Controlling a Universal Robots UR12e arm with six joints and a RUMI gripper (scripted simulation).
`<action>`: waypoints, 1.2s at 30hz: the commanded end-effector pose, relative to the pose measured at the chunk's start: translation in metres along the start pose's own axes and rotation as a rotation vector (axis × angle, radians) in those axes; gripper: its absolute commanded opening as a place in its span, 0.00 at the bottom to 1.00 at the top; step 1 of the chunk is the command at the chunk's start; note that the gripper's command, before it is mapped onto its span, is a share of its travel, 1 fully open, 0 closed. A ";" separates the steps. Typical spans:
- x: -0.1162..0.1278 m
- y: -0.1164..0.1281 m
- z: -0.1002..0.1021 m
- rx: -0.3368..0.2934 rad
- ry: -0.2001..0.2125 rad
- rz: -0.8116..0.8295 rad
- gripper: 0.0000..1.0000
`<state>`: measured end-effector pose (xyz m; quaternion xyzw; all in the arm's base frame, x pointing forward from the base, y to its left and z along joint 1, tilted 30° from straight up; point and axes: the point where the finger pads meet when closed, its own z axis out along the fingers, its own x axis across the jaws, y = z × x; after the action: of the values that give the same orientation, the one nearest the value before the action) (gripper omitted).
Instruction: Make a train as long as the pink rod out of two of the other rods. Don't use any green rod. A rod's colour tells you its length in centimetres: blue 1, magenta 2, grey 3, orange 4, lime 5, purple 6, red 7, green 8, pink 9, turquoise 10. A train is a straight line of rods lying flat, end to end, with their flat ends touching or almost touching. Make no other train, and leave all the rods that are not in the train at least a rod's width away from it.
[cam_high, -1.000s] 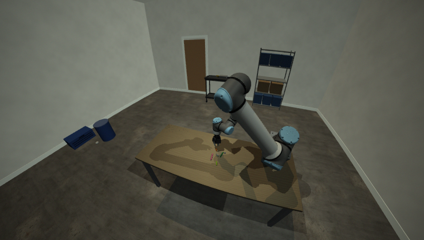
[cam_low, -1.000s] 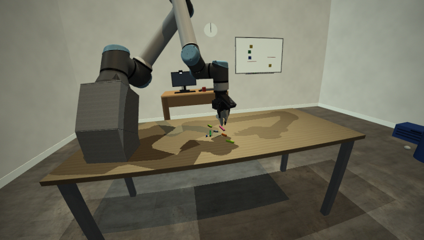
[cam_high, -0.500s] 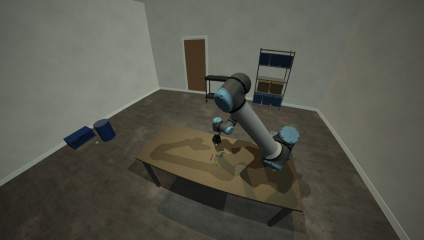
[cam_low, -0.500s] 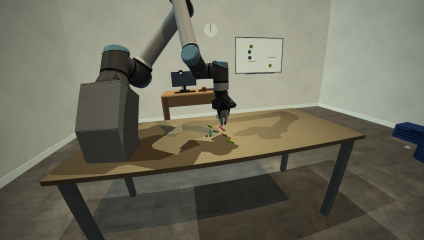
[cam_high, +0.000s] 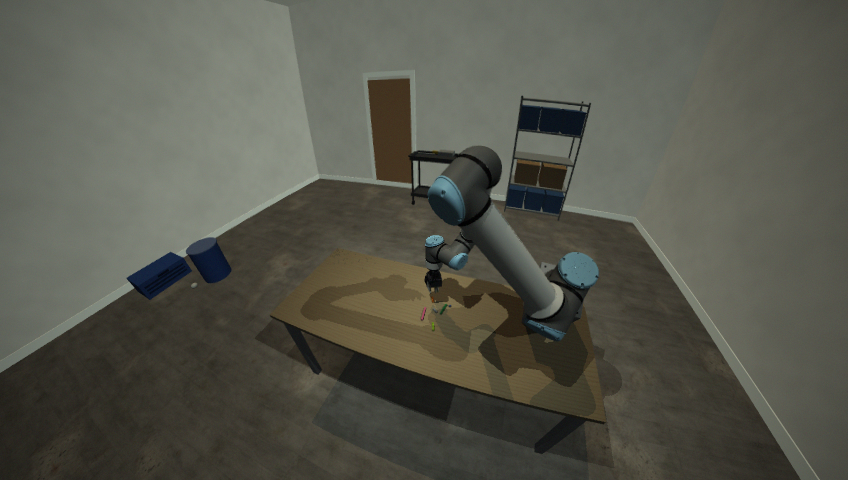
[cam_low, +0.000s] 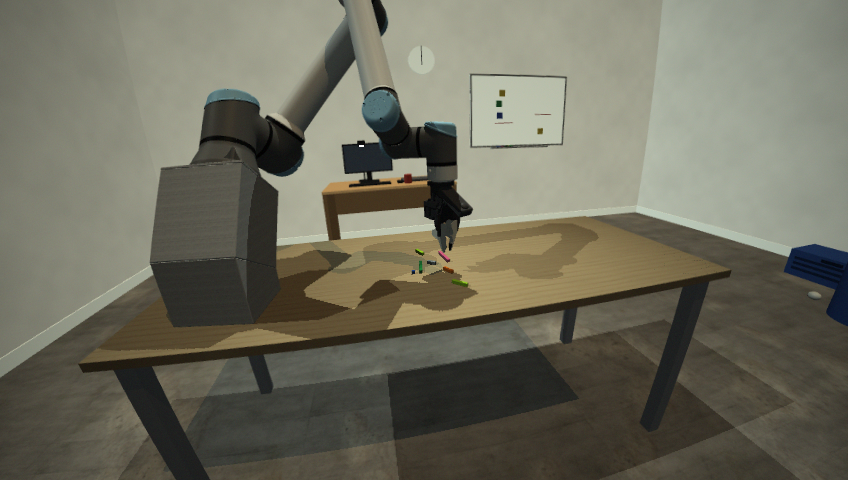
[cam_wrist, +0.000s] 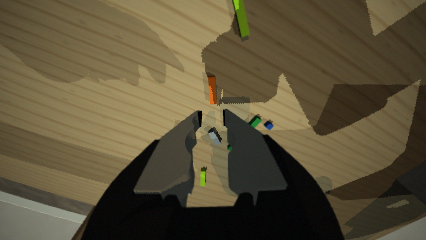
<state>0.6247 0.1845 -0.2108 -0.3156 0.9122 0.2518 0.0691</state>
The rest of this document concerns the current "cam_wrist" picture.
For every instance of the small blue cube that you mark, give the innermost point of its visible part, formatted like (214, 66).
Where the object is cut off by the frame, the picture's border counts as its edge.
(268, 125)

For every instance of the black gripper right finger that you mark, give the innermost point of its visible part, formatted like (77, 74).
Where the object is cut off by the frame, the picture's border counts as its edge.
(257, 164)

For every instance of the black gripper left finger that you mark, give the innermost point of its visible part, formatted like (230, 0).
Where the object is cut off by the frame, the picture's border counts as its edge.
(162, 168)

